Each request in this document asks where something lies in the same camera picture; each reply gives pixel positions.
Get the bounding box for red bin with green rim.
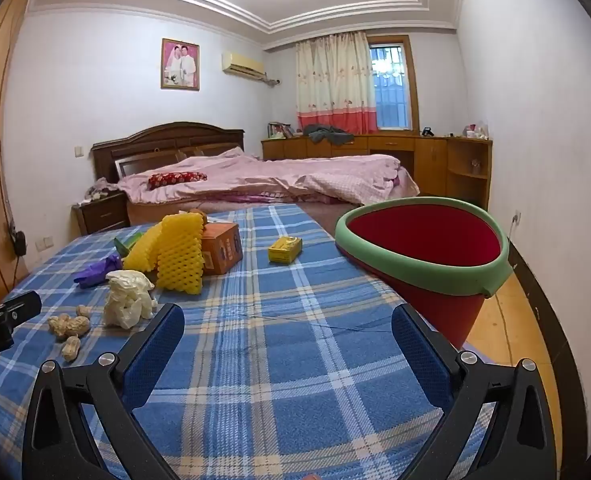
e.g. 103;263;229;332
334;197;515;348

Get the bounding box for bed with brown mattress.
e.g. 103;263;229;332
126;160;421;226

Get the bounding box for small yellow foam fruit net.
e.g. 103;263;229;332
123;222;164;273

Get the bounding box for white tissue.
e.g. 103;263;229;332
104;270;156;330

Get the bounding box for wall air conditioner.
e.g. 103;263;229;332
221;51;267;81

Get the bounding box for green packet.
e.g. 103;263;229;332
113;232;149;257

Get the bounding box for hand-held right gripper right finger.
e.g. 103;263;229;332
391;304;566;480

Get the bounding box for framed wall photo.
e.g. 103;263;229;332
161;37;200;91

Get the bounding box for dark wooden nightstand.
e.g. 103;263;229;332
72;191;130;235

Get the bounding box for grey clothes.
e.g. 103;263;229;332
304;124;355;145

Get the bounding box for long wooden desk cabinet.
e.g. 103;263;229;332
262;132;449;196

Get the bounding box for red floral pillow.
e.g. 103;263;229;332
148;171;209;191

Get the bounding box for small yellow box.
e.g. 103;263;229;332
268;236;303;264

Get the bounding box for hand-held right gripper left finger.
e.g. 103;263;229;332
22;304;186;480

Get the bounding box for cream and red curtain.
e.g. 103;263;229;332
295;31;379;135

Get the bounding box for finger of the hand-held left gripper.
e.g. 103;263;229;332
0;290;42;333

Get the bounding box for dark wooden headboard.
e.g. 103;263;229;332
92;121;245;183

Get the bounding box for wooden corner shelf unit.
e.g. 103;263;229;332
445;137;493;211

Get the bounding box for orange cardboard box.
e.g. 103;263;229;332
200;222;244;276

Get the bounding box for window with wooden frame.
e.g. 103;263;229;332
368;35;419;133

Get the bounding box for large yellow foam fruit net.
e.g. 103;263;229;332
156;212;205;293

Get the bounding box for pile of light clothes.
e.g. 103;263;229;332
86;177;121;201

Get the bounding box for pink duvet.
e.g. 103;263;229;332
117;147;401;206

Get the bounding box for blue plaid tablecloth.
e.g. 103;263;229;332
0;202;501;480

